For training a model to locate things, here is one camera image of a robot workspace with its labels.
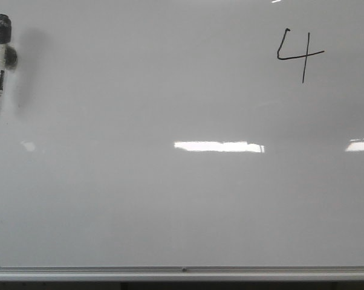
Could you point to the white whiteboard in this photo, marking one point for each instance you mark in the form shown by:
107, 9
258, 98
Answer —
183, 133

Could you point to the aluminium whiteboard frame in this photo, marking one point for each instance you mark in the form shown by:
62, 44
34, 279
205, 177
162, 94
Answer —
180, 273

